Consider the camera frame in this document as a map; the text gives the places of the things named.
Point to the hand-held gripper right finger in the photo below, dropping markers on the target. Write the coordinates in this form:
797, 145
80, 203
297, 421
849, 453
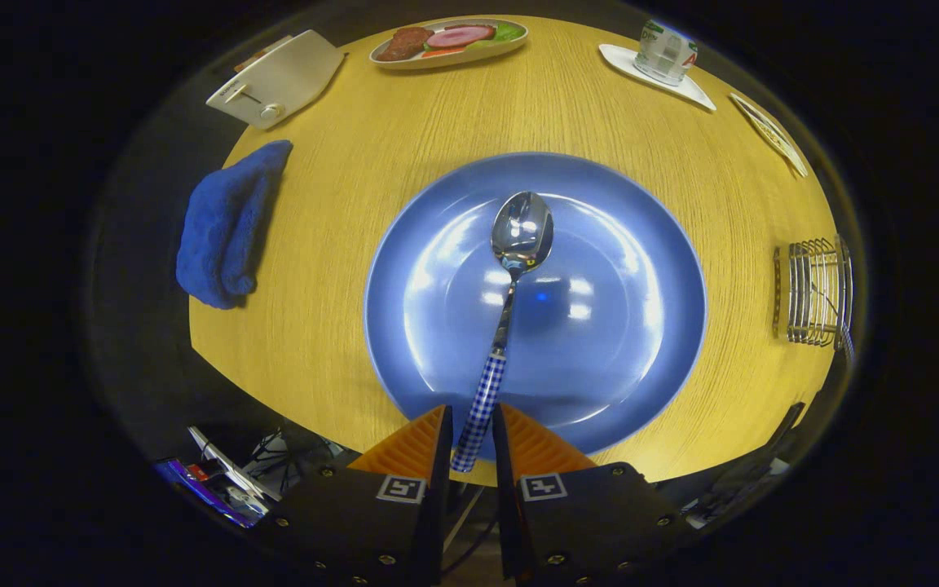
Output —
504, 465

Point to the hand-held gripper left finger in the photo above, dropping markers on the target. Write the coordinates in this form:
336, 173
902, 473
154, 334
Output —
443, 456

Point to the black table bracket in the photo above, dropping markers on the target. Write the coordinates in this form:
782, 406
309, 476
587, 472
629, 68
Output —
783, 428

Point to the blue folded cloth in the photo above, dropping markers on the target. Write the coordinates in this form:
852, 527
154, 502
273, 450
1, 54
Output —
221, 236

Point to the white square coaster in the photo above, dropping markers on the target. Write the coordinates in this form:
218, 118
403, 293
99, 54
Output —
620, 59

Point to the green lettuce leaf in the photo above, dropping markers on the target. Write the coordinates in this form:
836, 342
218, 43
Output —
509, 33

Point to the white divided bean dish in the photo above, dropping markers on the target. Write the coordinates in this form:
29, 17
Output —
771, 130

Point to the white toaster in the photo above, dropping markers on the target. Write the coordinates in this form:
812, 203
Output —
290, 77

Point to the pink ham slice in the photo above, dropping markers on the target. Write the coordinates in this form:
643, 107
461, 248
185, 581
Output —
461, 36

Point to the grey oval food plate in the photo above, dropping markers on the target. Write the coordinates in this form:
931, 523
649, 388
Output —
510, 47

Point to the brown meat piece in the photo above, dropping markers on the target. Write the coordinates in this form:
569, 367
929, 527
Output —
404, 42

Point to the blue round plate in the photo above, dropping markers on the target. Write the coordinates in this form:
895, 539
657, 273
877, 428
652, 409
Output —
616, 310

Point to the white plastic drink bottle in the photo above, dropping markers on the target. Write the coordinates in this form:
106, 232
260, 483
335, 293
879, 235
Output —
665, 53

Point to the small colourful screen device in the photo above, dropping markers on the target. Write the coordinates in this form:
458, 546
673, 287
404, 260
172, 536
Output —
209, 489

